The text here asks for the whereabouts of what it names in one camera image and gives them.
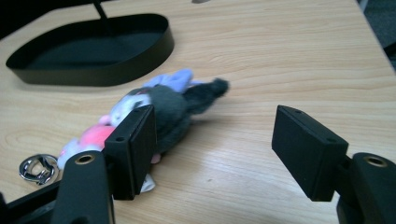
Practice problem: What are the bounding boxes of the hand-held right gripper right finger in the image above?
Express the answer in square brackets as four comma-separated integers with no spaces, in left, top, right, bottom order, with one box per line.
[271,105,396,224]

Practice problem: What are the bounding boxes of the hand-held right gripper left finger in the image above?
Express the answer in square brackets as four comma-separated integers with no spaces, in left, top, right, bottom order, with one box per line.
[50,105,158,224]

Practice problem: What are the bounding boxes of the grey plush toy keychain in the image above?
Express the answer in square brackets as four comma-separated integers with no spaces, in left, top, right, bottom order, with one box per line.
[19,68,231,192]

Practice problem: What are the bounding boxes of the black key stand with tray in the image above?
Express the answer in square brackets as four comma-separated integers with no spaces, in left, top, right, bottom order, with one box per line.
[5,0,176,88]

